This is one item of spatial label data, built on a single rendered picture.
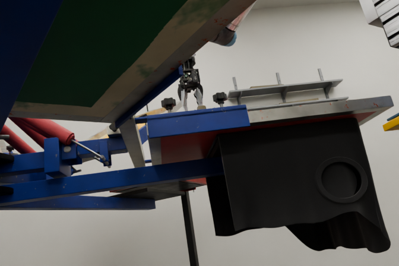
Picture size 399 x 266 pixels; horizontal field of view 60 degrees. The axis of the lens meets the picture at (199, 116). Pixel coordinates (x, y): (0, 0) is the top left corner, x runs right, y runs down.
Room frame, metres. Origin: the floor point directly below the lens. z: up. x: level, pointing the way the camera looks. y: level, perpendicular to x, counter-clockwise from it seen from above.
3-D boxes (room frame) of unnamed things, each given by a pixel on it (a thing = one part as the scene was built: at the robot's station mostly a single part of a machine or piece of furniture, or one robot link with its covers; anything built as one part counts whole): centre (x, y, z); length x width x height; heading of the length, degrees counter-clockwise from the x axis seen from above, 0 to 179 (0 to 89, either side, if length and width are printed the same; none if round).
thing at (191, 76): (1.25, 0.02, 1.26); 0.09 x 0.08 x 0.12; 9
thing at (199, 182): (2.47, 0.33, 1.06); 0.61 x 0.46 x 0.12; 159
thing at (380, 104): (1.31, -0.19, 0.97); 0.79 x 0.58 x 0.04; 99
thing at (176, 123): (1.00, 0.01, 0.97); 0.30 x 0.05 x 0.07; 99
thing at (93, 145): (1.22, 0.37, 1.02); 0.17 x 0.06 x 0.05; 99
